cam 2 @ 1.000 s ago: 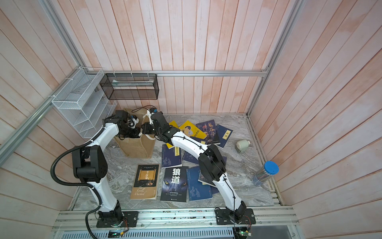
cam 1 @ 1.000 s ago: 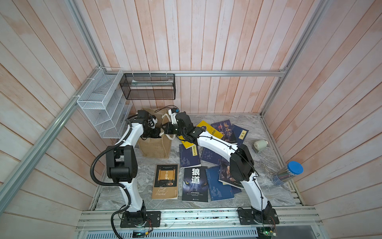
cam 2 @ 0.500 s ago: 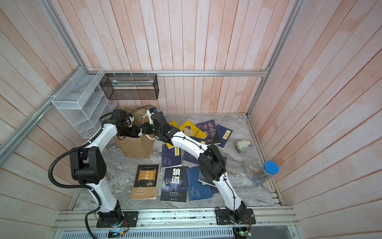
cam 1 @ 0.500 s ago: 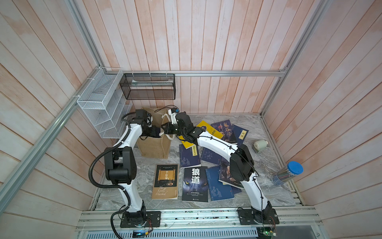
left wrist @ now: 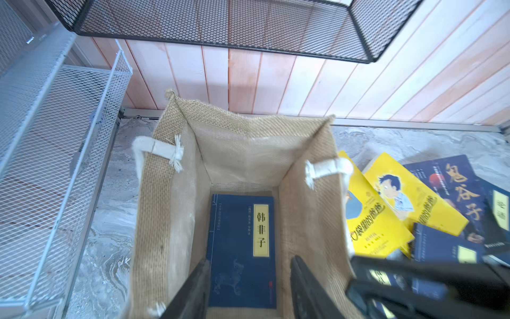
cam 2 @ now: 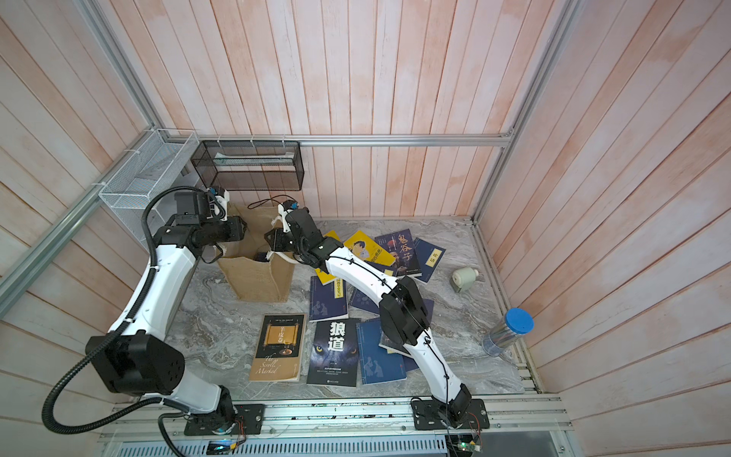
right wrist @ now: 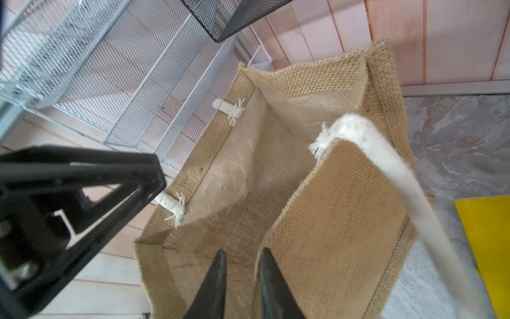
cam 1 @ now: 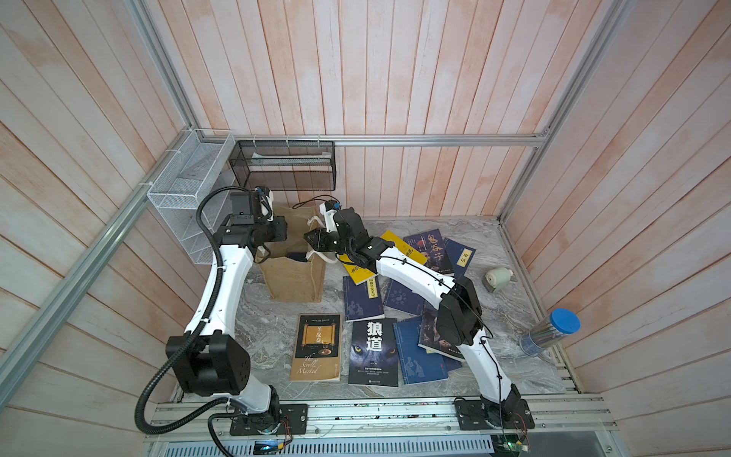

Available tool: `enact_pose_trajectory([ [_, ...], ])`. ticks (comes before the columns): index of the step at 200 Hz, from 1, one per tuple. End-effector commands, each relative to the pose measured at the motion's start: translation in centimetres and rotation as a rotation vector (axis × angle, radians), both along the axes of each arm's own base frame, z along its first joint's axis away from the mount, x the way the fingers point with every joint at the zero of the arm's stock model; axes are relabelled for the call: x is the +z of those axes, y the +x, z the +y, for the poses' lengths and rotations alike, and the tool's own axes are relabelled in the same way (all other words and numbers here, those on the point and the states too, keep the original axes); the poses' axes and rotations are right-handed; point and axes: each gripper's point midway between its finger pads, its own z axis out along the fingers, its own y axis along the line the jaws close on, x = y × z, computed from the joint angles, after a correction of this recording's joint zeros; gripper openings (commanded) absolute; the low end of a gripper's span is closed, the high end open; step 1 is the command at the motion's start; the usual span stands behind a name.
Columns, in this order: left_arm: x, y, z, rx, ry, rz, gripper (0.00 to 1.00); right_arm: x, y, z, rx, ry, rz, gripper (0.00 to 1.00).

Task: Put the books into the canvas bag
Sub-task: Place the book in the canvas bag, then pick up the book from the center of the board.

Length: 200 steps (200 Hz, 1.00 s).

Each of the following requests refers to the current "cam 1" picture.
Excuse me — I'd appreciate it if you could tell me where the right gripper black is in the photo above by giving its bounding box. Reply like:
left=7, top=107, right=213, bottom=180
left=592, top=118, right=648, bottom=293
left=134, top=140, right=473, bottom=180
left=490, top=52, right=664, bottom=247
left=302, top=229, right=357, bottom=260

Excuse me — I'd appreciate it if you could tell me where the brown canvas tote bag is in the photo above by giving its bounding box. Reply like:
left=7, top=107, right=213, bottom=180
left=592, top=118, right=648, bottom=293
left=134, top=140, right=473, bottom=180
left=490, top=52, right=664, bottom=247
left=259, top=206, right=327, bottom=303

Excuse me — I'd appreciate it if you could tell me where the purple book yellow label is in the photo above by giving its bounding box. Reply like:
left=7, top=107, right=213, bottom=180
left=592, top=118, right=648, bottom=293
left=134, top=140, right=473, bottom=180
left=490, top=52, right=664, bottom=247
left=343, top=276, right=385, bottom=322

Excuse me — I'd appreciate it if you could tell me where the brown book Scroll Marked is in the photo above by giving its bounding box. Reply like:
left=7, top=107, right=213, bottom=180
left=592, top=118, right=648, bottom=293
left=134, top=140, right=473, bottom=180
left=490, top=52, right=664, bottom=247
left=290, top=313, right=343, bottom=382

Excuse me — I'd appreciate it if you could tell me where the blue book Han Feizi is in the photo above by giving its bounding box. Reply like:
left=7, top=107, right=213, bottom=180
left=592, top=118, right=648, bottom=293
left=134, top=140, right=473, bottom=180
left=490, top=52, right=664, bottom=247
left=286, top=252, right=310, bottom=263

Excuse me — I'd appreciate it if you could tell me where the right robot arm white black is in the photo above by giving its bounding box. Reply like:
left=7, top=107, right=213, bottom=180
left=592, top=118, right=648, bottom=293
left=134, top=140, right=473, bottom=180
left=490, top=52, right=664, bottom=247
left=304, top=200, right=535, bottom=430

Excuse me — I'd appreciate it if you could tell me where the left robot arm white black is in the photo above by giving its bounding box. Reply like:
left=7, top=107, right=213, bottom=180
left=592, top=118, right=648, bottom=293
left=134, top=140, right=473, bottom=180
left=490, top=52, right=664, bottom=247
left=166, top=186, right=287, bottom=420

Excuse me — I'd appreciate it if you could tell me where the yellow book left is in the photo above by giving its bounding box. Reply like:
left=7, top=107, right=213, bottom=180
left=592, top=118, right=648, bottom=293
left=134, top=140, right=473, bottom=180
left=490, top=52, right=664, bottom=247
left=337, top=254, right=377, bottom=286

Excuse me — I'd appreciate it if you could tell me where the yellow book right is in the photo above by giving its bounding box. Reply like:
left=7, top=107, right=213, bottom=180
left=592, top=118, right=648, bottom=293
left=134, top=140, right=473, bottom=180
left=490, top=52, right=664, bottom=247
left=382, top=230, right=428, bottom=265

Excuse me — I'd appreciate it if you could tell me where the blue book yellow label middle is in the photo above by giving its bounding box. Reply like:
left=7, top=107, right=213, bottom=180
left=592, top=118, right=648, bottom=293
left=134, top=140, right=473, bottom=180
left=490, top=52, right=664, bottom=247
left=385, top=280, right=426, bottom=316

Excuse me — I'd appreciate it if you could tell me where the dark portrait book far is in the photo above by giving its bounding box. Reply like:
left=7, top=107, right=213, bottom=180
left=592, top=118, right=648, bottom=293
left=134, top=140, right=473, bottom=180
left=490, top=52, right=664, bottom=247
left=404, top=228, right=454, bottom=276

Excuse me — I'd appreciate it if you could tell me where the dark portrait book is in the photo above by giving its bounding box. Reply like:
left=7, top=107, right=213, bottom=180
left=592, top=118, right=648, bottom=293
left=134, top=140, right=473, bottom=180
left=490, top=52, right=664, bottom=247
left=404, top=228, right=454, bottom=276
left=418, top=306, right=464, bottom=361

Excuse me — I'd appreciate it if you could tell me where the black wolf book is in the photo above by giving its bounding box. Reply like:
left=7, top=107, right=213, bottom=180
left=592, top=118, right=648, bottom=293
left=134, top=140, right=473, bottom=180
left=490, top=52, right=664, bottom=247
left=348, top=319, right=399, bottom=388

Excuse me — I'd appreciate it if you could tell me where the small blue book far right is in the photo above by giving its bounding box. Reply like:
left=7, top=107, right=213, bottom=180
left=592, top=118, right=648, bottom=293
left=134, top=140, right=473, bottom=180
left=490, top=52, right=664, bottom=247
left=445, top=238, right=476, bottom=279

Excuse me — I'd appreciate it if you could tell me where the dark portrait book near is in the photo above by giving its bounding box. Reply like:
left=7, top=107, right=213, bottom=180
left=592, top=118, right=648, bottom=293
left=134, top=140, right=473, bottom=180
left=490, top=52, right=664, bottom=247
left=418, top=306, right=464, bottom=361

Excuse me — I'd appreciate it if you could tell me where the blue book bottom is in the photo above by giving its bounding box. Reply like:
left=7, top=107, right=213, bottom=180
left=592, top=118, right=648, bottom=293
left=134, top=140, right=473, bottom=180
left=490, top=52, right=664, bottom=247
left=393, top=317, right=463, bottom=385

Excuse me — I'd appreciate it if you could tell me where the white tape roll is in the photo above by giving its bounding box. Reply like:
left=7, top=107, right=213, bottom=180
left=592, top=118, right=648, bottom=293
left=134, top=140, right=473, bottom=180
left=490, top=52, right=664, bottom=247
left=483, top=267, right=514, bottom=292

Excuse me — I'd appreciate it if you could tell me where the clear tube blue cap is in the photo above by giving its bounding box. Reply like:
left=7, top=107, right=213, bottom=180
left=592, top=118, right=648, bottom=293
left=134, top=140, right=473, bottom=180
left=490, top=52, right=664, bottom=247
left=520, top=308, right=582, bottom=357

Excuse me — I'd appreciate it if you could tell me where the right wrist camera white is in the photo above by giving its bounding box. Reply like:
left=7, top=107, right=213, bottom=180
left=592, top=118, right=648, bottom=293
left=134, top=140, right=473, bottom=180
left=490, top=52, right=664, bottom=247
left=319, top=199, right=341, bottom=232

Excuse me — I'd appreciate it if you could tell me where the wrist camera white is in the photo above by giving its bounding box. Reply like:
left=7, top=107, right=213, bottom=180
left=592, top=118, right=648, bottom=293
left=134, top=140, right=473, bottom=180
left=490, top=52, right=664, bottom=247
left=319, top=199, right=341, bottom=232
left=255, top=187, right=274, bottom=221

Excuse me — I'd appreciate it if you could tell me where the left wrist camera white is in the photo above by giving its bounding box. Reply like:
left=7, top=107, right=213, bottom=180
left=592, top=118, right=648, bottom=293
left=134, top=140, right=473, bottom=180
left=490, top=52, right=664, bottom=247
left=255, top=187, right=274, bottom=221

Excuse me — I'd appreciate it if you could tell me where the black mesh wall basket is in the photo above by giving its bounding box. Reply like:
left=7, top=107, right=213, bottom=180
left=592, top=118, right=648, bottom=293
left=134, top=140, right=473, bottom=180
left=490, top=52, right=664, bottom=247
left=228, top=140, right=337, bottom=192

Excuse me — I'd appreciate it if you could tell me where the white wire mesh shelf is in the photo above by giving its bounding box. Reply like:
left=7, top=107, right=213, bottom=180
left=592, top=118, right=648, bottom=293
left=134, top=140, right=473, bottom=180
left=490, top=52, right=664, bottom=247
left=148, top=129, right=237, bottom=265

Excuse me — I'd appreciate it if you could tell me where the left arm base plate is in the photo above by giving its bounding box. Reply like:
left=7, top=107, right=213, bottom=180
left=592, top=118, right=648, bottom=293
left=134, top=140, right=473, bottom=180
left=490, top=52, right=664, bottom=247
left=230, top=403, right=308, bottom=437

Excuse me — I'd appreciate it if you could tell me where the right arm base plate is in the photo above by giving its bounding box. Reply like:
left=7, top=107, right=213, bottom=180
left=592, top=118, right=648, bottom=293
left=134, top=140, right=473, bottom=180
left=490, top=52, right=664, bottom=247
left=453, top=397, right=535, bottom=430

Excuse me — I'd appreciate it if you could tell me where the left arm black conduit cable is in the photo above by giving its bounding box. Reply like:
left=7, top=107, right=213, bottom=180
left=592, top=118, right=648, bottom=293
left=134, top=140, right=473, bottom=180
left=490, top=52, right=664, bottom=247
left=133, top=185, right=252, bottom=436

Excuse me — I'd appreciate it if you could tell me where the aluminium frame bar back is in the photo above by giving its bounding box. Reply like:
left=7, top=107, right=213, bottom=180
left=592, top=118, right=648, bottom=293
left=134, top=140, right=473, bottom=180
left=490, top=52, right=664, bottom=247
left=200, top=129, right=547, bottom=148

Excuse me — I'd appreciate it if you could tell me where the aluminium rail front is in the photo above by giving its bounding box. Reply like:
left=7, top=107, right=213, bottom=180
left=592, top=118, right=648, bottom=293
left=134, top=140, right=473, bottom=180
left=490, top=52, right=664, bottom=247
left=142, top=393, right=621, bottom=444

